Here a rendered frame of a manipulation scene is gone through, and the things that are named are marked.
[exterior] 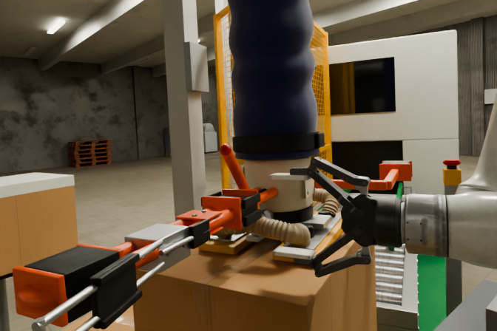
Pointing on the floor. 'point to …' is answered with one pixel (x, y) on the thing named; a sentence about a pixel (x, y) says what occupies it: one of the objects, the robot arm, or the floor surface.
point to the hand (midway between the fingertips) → (279, 213)
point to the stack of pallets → (89, 153)
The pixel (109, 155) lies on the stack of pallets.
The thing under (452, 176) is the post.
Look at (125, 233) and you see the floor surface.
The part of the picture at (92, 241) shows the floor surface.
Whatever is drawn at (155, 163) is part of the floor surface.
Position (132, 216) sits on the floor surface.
